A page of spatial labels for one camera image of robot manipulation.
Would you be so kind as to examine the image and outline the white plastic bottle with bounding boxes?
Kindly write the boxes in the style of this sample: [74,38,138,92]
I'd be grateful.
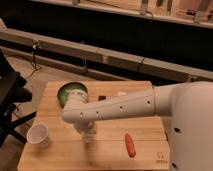
[82,133,95,143]

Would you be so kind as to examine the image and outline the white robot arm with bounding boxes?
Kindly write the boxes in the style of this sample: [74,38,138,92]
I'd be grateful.
[62,81,213,171]

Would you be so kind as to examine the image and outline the green ceramic bowl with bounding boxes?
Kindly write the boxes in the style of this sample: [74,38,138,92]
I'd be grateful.
[57,82,88,108]

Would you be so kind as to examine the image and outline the black rectangular block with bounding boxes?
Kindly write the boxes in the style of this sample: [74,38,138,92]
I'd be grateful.
[98,96,106,100]

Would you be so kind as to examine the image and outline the orange carrot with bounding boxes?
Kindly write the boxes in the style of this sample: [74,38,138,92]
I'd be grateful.
[125,133,136,158]

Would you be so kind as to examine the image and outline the white paper cup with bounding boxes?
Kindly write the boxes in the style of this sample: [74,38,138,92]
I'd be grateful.
[26,123,51,147]

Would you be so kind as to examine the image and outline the black chair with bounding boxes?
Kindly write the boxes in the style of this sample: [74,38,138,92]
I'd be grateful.
[0,50,36,147]

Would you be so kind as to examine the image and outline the black cable on floor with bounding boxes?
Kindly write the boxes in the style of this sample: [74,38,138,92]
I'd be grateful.
[30,39,43,79]

